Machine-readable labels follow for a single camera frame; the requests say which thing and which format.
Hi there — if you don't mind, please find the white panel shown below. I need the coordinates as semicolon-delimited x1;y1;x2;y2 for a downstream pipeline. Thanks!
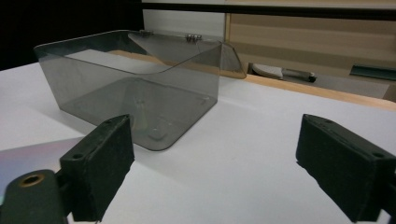
142;8;226;39

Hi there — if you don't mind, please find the pale iridescent flat card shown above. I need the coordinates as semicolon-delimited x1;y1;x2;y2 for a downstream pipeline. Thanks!
0;136;92;200

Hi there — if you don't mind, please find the smoky transparent hinged plastic box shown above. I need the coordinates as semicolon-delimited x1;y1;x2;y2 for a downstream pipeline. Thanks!
33;29;248;152

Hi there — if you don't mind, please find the grey and white tool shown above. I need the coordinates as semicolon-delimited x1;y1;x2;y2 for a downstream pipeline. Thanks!
251;62;318;84

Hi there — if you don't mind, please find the wooden edge strip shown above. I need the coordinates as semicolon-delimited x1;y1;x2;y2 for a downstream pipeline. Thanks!
108;49;396;112

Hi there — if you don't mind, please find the dark green flat object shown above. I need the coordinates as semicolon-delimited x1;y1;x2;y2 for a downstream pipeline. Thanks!
349;63;396;82

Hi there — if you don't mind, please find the light wooden cabinet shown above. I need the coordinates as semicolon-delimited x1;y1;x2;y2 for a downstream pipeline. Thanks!
223;12;396;102

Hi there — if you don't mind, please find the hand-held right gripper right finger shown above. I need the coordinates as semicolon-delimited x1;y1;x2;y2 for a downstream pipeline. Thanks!
295;113;396;223

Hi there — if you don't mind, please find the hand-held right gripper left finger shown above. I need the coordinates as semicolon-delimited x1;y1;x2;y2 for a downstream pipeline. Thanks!
59;114;135;222

